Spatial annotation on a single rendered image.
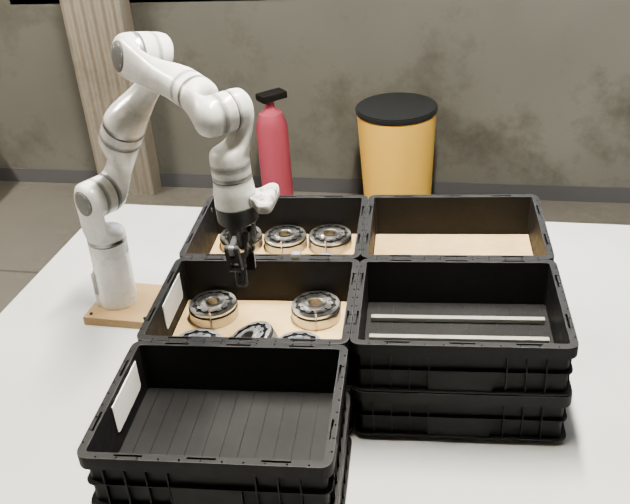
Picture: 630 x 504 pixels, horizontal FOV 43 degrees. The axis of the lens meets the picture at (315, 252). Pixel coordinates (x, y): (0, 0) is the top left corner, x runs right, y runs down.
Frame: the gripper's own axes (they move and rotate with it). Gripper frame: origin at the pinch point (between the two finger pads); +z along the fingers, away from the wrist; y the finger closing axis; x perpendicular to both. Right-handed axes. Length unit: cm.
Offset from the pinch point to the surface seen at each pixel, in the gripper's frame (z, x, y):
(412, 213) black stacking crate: 13, 28, -49
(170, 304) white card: 11.8, -18.9, -5.4
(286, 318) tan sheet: 18.6, 3.7, -11.2
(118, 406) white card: 11.2, -17.3, 26.7
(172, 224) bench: 30, -45, -74
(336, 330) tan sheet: 18.8, 14.8, -7.8
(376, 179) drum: 72, 2, -197
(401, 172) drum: 68, 13, -195
